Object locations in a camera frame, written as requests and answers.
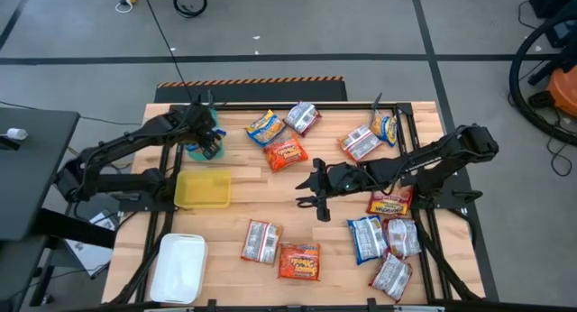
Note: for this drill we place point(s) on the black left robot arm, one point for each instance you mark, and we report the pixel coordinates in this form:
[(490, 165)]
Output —
[(126, 138)]

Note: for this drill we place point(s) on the teal plastic bin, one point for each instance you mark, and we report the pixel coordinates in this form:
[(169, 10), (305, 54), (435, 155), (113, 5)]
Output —
[(196, 157)]

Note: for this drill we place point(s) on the blue yellow Maruchan noodle pack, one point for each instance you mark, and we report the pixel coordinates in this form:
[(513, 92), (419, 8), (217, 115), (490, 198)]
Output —
[(266, 129), (385, 128)]

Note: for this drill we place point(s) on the white paper sheets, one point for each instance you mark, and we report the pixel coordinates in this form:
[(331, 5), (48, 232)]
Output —
[(88, 253)]

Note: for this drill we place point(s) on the translucent yellow plastic bin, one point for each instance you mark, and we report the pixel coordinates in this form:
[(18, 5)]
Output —
[(203, 190)]

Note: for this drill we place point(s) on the white plastic bin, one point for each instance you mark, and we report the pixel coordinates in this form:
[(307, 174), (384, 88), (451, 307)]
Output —
[(178, 269)]

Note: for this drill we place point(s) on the orange shop vacuum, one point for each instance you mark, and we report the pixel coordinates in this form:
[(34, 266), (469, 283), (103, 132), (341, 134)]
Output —
[(565, 93)]

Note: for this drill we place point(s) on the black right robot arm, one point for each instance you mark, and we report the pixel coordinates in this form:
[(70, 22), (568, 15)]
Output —
[(428, 156)]

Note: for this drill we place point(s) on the red white Maruchan noodle pack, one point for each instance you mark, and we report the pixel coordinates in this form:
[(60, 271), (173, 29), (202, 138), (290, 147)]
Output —
[(402, 237), (391, 277), (359, 143), (302, 118)]

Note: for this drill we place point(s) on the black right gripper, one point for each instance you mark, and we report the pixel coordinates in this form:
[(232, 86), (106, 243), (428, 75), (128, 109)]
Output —
[(340, 177)]

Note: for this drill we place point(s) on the red yellow Maruchan noodle pack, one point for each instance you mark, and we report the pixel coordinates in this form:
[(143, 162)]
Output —
[(387, 206)]

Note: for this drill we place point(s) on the orange Saucy Noods pack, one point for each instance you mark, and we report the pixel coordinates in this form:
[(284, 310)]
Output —
[(285, 154), (261, 242), (299, 261)]

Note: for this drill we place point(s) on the black hazard-striped floor mat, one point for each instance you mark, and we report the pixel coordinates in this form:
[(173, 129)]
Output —
[(252, 92)]

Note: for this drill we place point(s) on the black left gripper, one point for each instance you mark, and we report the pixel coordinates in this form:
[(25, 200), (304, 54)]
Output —
[(200, 122)]

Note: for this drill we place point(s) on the black side desk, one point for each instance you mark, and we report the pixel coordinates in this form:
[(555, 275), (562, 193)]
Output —
[(31, 177)]

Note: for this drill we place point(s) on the black equipment case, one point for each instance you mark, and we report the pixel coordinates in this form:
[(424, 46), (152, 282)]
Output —
[(554, 1)]

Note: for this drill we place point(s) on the small white bottle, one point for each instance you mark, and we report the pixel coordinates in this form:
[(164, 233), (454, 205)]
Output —
[(17, 134)]

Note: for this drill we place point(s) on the blue white Maruchan noodle pack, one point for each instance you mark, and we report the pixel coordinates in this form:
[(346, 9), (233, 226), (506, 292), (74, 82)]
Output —
[(367, 240)]

